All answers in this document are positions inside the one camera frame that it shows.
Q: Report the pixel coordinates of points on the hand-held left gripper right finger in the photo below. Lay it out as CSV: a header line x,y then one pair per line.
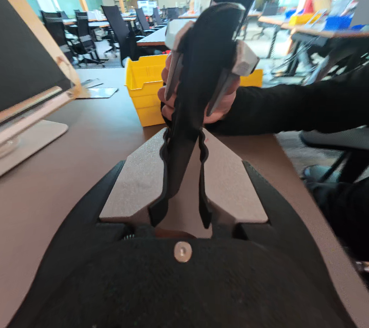
x,y
233,190

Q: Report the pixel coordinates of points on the person's right forearm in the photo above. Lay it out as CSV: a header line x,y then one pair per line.
x,y
288,106

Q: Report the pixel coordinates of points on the black office chair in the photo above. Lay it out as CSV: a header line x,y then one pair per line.
x,y
57,34
86,34
118,31

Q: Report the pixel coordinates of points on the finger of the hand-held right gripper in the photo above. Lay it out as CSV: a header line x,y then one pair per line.
x,y
245,57
173,69

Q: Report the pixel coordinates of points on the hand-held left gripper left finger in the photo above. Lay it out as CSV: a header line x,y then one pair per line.
x,y
132,190

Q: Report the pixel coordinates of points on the black computer monitor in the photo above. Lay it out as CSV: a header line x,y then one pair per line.
x,y
23,57

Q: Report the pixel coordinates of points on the yellow plastic bin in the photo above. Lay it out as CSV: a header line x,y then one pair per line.
x,y
144,86

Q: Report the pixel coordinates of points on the small blue bin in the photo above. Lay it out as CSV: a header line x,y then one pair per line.
x,y
337,21

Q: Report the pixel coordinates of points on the wooden table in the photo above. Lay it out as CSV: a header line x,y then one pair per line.
x,y
323,31

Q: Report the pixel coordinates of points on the black rectangular piece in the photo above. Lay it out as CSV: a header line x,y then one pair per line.
x,y
199,63

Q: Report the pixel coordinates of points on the person's right hand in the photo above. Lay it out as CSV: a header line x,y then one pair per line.
x,y
228,103

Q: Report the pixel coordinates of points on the long grey table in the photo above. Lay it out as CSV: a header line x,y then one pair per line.
x,y
154,37

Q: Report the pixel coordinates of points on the person's black clothing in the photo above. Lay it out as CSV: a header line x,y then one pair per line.
x,y
340,201

